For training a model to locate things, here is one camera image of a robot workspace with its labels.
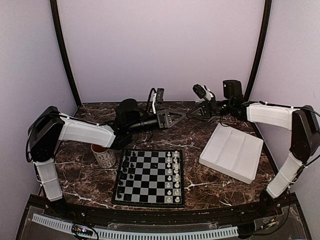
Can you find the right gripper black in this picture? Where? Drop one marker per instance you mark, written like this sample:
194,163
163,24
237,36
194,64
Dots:
209,110

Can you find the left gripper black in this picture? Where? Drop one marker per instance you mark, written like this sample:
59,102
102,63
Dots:
164,119

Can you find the white plastic tray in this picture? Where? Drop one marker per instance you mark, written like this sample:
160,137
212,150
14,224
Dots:
233,152

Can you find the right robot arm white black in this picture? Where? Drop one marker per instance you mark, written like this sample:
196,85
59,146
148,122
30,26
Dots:
301,121

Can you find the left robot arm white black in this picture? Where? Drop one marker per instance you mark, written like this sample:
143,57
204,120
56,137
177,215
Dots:
52,127

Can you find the black silver chess board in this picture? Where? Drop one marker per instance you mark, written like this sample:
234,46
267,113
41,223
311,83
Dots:
147,188

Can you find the white chess pieces row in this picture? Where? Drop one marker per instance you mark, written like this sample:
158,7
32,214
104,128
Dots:
173,179

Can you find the patterned mug orange inside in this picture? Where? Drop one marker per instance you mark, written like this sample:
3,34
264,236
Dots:
105,157

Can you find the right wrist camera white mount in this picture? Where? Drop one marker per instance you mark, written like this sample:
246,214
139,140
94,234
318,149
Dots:
203,92

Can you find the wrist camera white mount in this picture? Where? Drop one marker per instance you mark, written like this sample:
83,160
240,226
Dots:
203,92
155,99

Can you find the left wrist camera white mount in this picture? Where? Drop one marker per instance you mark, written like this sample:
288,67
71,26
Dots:
155,99

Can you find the black aluminium front rail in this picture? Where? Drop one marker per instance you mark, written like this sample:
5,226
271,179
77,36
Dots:
95,216

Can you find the right black frame post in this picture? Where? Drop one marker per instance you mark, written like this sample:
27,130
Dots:
259,49

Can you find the black frame post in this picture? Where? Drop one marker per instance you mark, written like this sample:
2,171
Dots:
63,52
259,49

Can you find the white slotted cable duct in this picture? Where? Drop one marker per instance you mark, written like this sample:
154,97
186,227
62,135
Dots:
94,233

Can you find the left black frame post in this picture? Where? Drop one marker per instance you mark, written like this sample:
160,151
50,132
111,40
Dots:
63,52

